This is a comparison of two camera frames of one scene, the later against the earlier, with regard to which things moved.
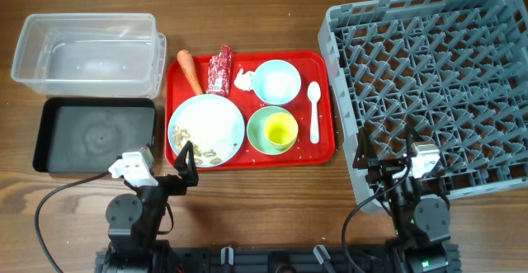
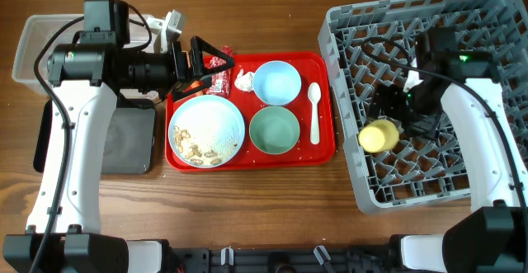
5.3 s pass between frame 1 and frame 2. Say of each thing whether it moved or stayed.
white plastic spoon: stayed
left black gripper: moved
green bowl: stayed
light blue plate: stayed
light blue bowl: stayed
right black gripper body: moved
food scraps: stayed
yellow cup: moved
